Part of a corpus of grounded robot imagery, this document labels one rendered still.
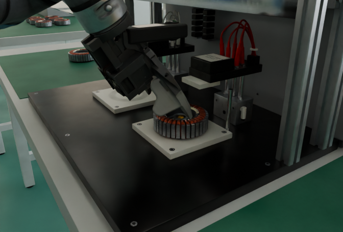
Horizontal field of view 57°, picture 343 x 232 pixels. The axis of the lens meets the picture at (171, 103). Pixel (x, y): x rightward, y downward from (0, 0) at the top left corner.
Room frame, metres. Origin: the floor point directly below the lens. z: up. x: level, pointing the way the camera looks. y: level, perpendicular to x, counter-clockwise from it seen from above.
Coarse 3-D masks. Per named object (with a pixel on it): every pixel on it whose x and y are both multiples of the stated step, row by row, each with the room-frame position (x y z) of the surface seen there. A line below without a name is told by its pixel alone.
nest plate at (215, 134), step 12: (144, 132) 0.56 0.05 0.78; (156, 132) 0.56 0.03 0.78; (216, 132) 0.56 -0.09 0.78; (228, 132) 0.56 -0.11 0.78; (156, 144) 0.52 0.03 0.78; (168, 144) 0.52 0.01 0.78; (180, 144) 0.52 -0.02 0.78; (192, 144) 0.52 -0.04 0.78; (204, 144) 0.52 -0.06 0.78; (168, 156) 0.48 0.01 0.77
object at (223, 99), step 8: (216, 96) 0.67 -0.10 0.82; (224, 96) 0.66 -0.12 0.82; (232, 96) 0.66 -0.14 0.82; (216, 104) 0.67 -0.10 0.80; (224, 104) 0.65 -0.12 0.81; (232, 104) 0.63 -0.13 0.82; (240, 104) 0.62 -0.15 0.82; (248, 104) 0.64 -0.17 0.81; (216, 112) 0.67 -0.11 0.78; (224, 112) 0.65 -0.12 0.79; (232, 112) 0.63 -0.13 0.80; (240, 112) 0.63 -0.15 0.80; (248, 112) 0.64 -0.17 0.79; (232, 120) 0.63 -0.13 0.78; (240, 120) 0.63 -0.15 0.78; (248, 120) 0.64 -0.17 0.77
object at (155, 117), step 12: (180, 108) 0.61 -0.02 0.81; (192, 108) 0.60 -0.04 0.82; (156, 120) 0.55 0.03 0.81; (168, 120) 0.55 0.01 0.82; (180, 120) 0.55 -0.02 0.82; (192, 120) 0.54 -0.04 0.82; (204, 120) 0.55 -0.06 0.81; (168, 132) 0.53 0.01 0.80; (180, 132) 0.53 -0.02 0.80; (192, 132) 0.53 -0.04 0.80; (204, 132) 0.55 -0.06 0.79
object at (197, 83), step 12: (192, 60) 0.63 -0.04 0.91; (204, 60) 0.60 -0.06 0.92; (216, 60) 0.60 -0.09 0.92; (228, 60) 0.61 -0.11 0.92; (192, 72) 0.63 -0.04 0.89; (204, 72) 0.60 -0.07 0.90; (216, 72) 0.59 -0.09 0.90; (228, 72) 0.60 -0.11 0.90; (240, 72) 0.62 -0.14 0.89; (252, 72) 0.64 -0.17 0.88; (192, 84) 0.59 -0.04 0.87; (204, 84) 0.58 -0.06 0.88; (216, 84) 0.59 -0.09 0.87; (228, 84) 0.68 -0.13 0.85; (240, 84) 0.64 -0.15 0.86; (240, 96) 0.64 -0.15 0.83
